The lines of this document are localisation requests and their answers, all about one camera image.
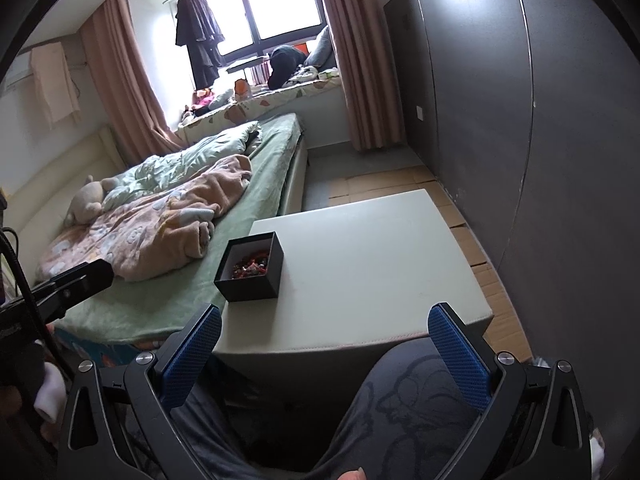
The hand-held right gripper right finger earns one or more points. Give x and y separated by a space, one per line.
457 360

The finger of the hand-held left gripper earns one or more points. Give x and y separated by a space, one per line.
80 282

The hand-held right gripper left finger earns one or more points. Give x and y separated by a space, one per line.
192 355

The black jewelry box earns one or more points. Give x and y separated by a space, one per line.
247 287

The person's left hand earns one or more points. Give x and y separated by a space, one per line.
50 392

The beige stuffed toy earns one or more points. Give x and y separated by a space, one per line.
85 202

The person's grey pants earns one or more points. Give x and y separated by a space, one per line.
390 410

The pink fleece blanket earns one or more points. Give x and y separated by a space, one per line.
160 220

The white table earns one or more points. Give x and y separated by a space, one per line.
360 260

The green floral quilt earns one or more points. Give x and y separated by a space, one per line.
185 165

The bed with green sheet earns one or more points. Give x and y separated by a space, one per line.
260 180

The pink hanging towel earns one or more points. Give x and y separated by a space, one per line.
52 85

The pink curtain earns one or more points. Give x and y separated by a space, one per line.
365 60
130 75

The pink plush toy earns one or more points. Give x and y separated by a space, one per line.
204 102

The white air conditioner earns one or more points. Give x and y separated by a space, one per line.
17 72

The orange paper bag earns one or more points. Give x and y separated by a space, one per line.
243 89

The floral window seat cushion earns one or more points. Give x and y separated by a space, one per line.
280 97

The dark grey wardrobe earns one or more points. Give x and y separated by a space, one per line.
500 85

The black hanging coat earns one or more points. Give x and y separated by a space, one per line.
200 30

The black bag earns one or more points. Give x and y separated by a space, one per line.
285 65

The grey pillow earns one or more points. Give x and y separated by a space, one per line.
320 47

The window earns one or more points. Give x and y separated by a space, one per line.
280 5

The white wall socket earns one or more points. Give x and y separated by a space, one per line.
420 113

